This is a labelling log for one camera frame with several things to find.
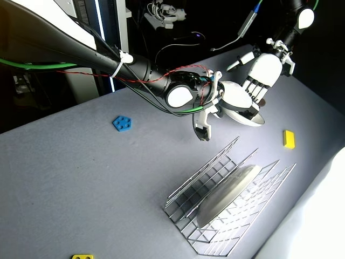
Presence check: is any white cabinet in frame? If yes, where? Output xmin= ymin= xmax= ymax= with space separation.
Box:
xmin=52 ymin=0 xmax=133 ymax=105

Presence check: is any wire dish rack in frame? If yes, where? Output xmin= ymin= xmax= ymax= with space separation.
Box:
xmin=163 ymin=136 xmax=297 ymax=256

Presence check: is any grey table cloth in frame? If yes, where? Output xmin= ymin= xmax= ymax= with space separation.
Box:
xmin=0 ymin=44 xmax=345 ymax=259

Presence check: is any white bowl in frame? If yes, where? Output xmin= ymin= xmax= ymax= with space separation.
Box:
xmin=224 ymin=104 xmax=265 ymax=127
xmin=196 ymin=164 xmax=264 ymax=229

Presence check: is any black device with blue light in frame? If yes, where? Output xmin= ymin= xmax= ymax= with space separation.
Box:
xmin=172 ymin=31 xmax=207 ymax=45

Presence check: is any spare white robot hand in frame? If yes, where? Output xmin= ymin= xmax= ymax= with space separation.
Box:
xmin=143 ymin=0 xmax=188 ymax=30

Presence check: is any thin white cable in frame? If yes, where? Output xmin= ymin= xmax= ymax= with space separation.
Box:
xmin=210 ymin=36 xmax=242 ymax=52

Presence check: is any blue pentagon block with holes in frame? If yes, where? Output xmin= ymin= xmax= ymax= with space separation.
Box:
xmin=112 ymin=115 xmax=135 ymax=132

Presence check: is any yellow rectangular block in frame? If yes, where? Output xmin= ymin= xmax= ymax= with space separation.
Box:
xmin=282 ymin=129 xmax=296 ymax=149

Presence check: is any grey usb adapter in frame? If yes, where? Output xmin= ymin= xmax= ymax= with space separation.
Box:
xmin=237 ymin=3 xmax=264 ymax=38

